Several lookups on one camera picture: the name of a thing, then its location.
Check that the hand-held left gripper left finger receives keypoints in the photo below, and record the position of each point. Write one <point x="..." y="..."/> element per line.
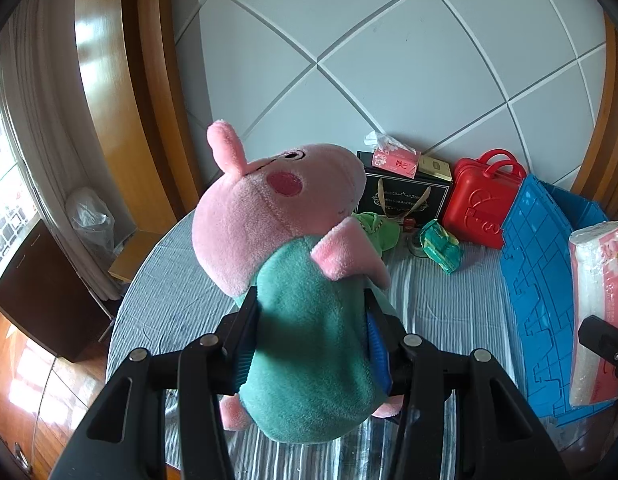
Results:
<point x="243" y="355"/>

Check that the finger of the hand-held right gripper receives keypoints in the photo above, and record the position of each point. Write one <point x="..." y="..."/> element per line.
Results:
<point x="606" y="345"/>

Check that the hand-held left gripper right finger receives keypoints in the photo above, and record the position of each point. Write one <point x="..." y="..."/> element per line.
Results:
<point x="376" y="355"/>

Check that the white pink tissue pack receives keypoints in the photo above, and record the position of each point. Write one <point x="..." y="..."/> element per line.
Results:
<point x="599" y="280"/>

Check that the blue plastic crate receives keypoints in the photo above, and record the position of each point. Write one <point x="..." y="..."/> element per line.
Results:
<point x="534" y="280"/>

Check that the green dinosaur plush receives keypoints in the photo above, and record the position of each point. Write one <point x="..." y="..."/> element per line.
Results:
<point x="384" y="232"/>

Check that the pink pig plush teal body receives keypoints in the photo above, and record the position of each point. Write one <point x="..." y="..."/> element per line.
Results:
<point x="269" y="220"/>

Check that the striped grey tablecloth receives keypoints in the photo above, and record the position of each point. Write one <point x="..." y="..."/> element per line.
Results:
<point x="179" y="300"/>

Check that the small glass jar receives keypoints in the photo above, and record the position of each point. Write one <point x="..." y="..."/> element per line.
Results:
<point x="415" y="248"/>

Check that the green wipes packet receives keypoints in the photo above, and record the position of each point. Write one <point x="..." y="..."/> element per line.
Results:
<point x="441" y="247"/>

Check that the wooden stool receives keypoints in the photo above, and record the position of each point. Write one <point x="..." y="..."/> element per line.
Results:
<point x="134" y="255"/>

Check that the black gift box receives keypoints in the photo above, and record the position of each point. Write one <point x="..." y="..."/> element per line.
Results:
<point x="414" y="195"/>

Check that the red toy suitcase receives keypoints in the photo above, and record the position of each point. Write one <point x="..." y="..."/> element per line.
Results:
<point x="481" y="205"/>

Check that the pink tissue packet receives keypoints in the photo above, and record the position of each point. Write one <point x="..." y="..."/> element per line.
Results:
<point x="396" y="160"/>

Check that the small gold box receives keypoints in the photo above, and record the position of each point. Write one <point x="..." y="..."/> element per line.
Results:
<point x="436" y="167"/>

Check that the clear plastic bag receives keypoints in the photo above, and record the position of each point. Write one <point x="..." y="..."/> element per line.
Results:
<point x="91" y="217"/>

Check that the dark wooden cabinet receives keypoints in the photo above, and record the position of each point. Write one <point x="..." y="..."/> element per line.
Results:
<point x="44" y="300"/>

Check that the white curtain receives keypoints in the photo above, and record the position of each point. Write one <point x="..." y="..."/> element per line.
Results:
<point x="39" y="110"/>

